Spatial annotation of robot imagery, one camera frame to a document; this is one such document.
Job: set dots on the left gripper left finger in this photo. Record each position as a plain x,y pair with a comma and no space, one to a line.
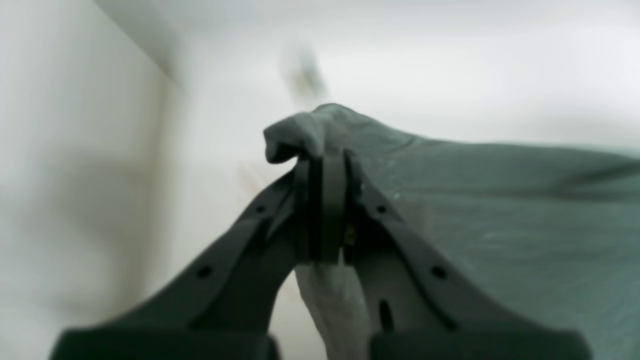
220,306

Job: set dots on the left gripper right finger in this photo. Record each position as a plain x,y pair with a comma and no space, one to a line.
420,306

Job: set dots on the dark grey t-shirt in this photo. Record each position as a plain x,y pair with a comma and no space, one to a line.
550,232

